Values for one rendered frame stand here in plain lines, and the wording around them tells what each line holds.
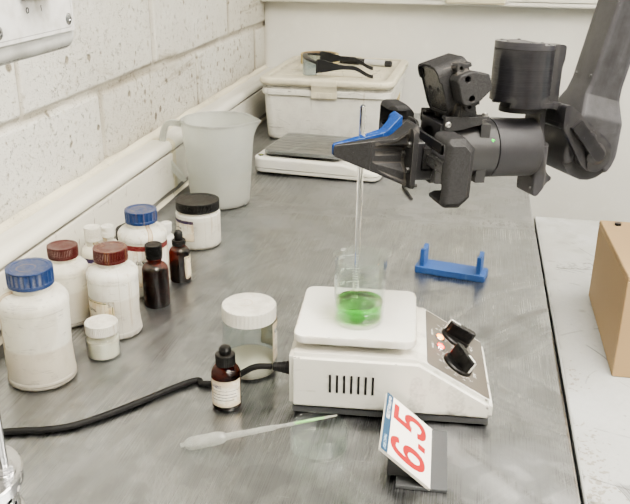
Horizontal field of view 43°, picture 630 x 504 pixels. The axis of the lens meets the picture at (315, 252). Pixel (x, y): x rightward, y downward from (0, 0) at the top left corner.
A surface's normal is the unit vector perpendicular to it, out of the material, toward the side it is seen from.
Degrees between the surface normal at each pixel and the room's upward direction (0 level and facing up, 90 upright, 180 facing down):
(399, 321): 0
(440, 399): 90
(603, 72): 87
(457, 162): 90
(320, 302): 0
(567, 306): 0
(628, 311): 90
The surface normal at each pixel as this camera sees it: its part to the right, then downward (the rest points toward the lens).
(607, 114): 0.31, -0.19
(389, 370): -0.11, 0.37
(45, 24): 0.98, 0.08
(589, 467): 0.01, -0.93
